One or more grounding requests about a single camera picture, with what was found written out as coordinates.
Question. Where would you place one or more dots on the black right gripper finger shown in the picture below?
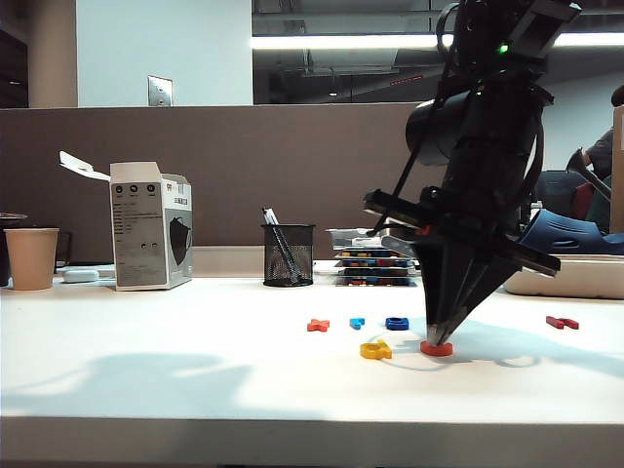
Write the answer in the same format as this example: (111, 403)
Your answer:
(480, 287)
(439, 283)

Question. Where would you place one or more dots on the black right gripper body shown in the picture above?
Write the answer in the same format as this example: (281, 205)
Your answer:
(468, 224)

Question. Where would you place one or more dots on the dark blue letter magnet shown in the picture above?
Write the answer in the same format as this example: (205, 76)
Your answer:
(396, 325)

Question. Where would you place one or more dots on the orange letter o magnet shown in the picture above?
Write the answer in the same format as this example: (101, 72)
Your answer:
(439, 350)

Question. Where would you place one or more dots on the yellow letter d magnet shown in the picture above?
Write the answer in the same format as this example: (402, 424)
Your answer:
(375, 352)

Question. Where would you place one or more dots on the letter magnet tray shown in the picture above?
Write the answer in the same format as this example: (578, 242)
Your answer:
(370, 253)
(375, 272)
(375, 281)
(375, 263)

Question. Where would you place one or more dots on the dark red letter magnet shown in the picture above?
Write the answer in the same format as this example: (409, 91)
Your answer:
(556, 321)

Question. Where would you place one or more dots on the light blue letter magnet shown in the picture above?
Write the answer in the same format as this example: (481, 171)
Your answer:
(357, 323)

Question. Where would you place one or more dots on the orange letter x magnet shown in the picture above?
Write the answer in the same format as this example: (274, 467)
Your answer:
(318, 325)

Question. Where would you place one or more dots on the navy blue slipper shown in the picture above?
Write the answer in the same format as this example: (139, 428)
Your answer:
(560, 229)

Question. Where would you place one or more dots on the black monitor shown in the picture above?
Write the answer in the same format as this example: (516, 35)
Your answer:
(556, 187)

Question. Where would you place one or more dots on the clear plastic case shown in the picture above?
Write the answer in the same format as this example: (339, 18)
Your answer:
(348, 239)

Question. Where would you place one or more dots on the beige pulp food tray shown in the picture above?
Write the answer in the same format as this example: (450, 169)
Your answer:
(585, 283)

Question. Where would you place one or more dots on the grey angular tool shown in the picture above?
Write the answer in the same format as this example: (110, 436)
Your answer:
(582, 168)

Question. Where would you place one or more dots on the black mesh pen holder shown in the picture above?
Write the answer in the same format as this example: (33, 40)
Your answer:
(287, 265)

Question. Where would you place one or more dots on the person in background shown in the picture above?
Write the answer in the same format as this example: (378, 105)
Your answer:
(602, 146)

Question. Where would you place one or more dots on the cardboard box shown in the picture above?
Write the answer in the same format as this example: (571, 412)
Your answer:
(618, 170)

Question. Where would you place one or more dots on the black and white pen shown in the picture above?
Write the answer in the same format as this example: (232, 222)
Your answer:
(269, 216)

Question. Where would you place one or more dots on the ceiling light strip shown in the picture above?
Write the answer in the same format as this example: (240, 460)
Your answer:
(341, 41)

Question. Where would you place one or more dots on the brown desk partition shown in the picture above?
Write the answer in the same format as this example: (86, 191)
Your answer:
(244, 161)

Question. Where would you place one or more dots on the open face mask box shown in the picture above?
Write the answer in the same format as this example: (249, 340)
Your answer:
(141, 234)

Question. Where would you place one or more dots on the small white case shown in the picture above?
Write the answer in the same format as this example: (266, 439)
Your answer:
(80, 276)

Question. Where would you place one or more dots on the brown paper cup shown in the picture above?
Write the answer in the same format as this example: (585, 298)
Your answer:
(31, 261)

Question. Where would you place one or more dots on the metal wall plate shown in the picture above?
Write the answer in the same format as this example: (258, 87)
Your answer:
(160, 91)

